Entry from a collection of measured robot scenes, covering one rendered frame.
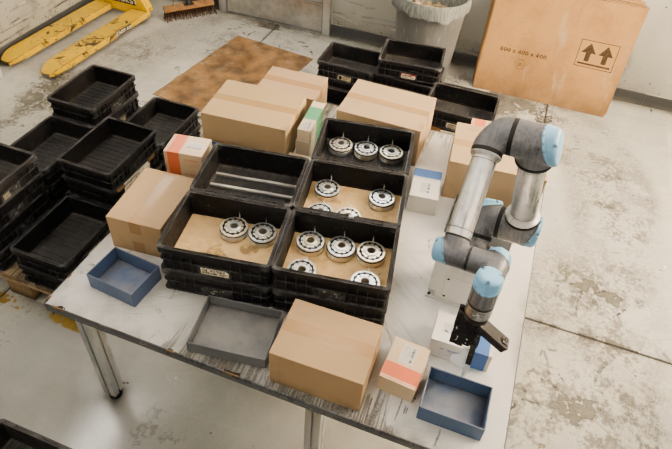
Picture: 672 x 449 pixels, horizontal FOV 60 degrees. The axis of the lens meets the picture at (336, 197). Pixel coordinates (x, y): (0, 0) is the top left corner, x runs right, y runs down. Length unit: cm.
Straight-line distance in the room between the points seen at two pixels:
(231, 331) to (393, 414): 60
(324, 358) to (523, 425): 127
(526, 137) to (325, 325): 83
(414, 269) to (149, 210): 103
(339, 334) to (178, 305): 62
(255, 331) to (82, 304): 62
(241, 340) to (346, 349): 40
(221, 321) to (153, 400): 79
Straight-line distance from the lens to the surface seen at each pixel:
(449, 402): 198
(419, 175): 255
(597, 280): 352
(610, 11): 469
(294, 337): 185
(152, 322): 214
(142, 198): 234
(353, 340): 186
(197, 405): 274
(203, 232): 220
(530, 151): 178
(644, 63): 504
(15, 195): 311
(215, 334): 207
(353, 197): 233
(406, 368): 193
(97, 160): 318
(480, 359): 202
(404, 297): 219
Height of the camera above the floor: 240
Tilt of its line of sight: 42 degrees down
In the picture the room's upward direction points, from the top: 4 degrees clockwise
